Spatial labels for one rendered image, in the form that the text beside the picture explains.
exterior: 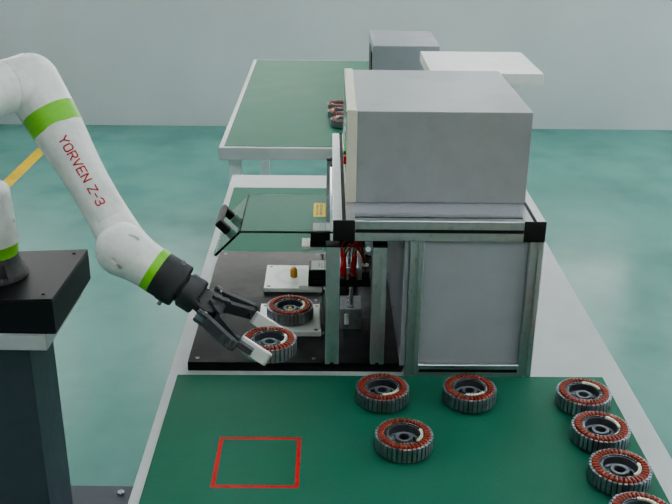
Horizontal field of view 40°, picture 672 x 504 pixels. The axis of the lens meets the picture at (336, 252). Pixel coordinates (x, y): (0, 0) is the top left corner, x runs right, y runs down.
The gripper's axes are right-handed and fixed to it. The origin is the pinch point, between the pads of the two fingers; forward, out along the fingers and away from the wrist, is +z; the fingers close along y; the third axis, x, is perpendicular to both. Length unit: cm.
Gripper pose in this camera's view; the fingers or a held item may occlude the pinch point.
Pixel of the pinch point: (267, 341)
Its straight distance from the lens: 188.4
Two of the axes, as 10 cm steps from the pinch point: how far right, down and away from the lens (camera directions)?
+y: -1.6, 3.5, -9.2
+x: 5.3, -7.6, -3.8
